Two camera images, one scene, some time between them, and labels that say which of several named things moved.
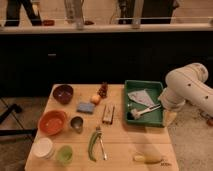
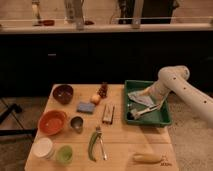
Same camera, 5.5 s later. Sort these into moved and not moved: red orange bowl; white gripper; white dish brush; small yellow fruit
Moved: white gripper
Not moved: small yellow fruit; white dish brush; red orange bowl
